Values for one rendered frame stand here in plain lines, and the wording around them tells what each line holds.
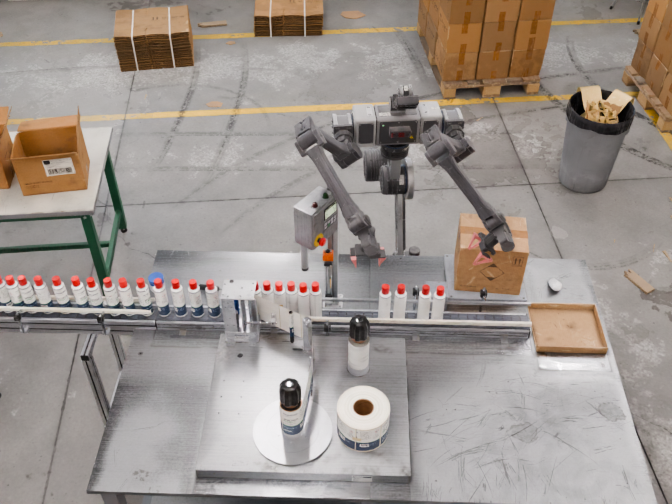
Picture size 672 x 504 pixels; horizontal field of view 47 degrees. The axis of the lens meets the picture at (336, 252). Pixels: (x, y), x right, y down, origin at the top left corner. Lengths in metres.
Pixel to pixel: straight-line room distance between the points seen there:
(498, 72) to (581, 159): 1.36
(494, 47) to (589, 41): 1.47
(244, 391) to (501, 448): 1.04
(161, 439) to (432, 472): 1.06
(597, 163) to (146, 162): 3.23
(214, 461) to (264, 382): 0.40
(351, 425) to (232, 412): 0.51
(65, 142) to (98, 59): 2.83
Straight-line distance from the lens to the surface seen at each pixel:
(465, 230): 3.54
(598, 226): 5.51
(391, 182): 3.70
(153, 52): 7.04
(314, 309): 3.38
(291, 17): 7.38
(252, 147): 5.98
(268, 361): 3.29
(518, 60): 6.61
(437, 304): 3.35
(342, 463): 3.00
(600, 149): 5.52
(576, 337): 3.59
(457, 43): 6.38
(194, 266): 3.80
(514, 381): 3.36
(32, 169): 4.44
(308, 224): 3.07
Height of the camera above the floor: 3.43
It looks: 43 degrees down
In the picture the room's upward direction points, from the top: straight up
